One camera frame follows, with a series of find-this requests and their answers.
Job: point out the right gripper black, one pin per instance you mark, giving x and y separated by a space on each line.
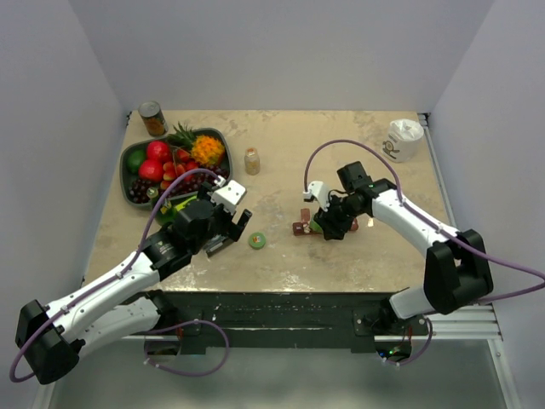
327 221

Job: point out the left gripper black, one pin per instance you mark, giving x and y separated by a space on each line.
237 228

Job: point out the green capped pill bottle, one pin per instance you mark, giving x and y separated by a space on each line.
313 225

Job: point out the red weekly pill organizer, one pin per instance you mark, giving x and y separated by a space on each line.
300 228

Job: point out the green bottle cap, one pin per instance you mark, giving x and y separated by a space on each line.
257 240

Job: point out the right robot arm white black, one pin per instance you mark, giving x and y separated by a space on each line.
456 270

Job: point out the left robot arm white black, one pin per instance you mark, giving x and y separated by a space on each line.
52 338

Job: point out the black product box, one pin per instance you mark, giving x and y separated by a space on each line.
216 245

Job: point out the green glass bottle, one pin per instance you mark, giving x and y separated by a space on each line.
166 212

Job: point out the small amber pill bottle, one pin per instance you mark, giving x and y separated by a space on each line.
252 162

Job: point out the orange spiky fruit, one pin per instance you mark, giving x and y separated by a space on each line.
208 151

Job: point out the strawberries pile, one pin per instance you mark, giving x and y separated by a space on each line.
180 163

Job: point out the lower red apple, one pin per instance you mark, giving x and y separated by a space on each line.
151 170

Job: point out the red apple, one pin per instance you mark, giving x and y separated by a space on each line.
151 170
159 151

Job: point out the grey fruit tray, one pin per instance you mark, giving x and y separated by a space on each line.
182 138

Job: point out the dark grape bunch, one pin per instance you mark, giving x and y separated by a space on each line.
136 191

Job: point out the upper red apple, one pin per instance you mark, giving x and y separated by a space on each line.
159 151

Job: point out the green lime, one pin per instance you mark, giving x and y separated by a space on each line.
134 161

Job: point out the white paper cup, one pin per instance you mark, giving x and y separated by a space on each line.
402 140

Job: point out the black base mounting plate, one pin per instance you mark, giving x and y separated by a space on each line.
268 320

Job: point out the tin can with label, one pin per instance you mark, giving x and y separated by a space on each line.
153 118

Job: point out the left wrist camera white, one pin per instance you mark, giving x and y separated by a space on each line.
228 193

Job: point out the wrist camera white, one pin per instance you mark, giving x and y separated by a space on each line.
228 193
317 191

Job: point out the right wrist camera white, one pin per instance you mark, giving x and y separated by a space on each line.
317 191

